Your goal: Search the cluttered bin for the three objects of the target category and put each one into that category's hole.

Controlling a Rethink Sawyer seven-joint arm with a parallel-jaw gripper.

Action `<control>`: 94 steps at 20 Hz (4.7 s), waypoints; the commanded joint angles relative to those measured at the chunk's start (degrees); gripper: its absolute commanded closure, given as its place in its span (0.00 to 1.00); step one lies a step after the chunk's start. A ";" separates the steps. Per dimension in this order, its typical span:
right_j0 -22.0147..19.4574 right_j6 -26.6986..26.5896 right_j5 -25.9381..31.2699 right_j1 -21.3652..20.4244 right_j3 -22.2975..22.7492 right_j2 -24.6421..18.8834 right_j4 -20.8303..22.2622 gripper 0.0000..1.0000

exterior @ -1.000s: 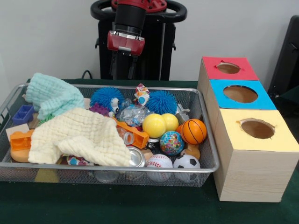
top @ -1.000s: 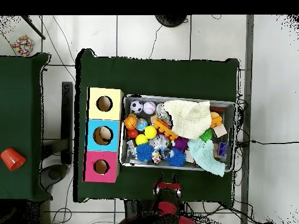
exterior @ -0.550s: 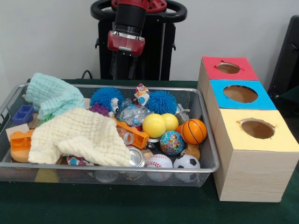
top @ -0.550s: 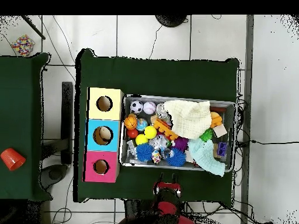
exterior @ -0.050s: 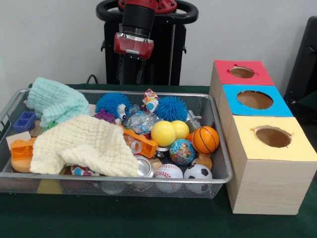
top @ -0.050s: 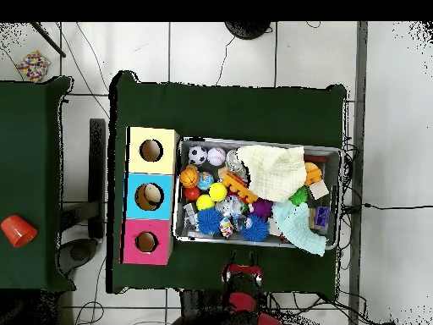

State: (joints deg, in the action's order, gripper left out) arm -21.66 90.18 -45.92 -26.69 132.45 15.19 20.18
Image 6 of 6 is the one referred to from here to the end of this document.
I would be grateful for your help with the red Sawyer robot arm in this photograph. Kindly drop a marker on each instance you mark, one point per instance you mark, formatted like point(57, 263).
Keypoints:
point(243, 301)

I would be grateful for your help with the shallow clear mesh bin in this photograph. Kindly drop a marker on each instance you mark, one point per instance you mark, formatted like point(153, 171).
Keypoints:
point(177, 230)

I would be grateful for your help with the wooden box with three holes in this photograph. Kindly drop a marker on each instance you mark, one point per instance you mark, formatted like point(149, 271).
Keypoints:
point(149, 181)

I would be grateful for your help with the blue spiky ball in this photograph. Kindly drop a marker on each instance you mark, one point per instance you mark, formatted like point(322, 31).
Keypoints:
point(256, 228)
point(210, 221)

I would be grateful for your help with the mint green cloth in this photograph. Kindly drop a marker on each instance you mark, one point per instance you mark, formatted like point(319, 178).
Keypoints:
point(294, 223)

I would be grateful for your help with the small yellow ball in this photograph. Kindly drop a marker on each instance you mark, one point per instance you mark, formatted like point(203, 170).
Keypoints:
point(205, 202)

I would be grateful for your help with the large yellow ball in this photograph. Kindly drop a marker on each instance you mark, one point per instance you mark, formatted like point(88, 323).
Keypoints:
point(218, 192)

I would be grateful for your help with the globe print ball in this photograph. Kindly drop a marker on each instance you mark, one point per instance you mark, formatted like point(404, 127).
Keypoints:
point(206, 181)

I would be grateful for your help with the cream waffle cloth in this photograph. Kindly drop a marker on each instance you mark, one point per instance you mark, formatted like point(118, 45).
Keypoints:
point(274, 172)

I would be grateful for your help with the small orange basketball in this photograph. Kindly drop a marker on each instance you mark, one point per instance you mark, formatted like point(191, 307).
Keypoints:
point(189, 177)

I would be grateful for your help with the small baseball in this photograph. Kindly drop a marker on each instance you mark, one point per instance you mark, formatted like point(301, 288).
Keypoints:
point(216, 156)

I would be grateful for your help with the small soccer ball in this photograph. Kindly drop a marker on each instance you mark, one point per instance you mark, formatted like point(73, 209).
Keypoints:
point(197, 155)

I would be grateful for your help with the dark green table cloth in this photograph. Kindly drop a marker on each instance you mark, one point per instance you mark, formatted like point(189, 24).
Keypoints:
point(230, 108)

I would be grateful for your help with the red cup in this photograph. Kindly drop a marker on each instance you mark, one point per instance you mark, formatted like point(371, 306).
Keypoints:
point(18, 231)

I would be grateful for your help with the green covered side table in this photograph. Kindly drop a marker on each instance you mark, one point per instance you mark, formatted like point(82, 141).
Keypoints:
point(27, 169)

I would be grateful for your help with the black round stand base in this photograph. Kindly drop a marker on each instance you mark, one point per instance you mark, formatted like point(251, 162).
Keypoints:
point(247, 28)

